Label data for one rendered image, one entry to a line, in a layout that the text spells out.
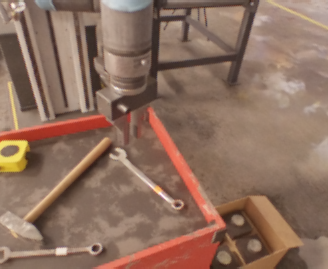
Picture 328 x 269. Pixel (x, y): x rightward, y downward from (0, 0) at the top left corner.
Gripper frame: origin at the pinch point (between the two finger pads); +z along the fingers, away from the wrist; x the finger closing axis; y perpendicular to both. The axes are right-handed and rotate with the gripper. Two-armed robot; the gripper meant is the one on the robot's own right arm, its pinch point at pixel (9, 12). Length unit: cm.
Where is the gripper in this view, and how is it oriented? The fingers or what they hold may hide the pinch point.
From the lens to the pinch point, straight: 90.4
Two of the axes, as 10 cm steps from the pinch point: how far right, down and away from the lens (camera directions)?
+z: 2.6, 8.7, 4.1
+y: -5.3, -2.3, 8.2
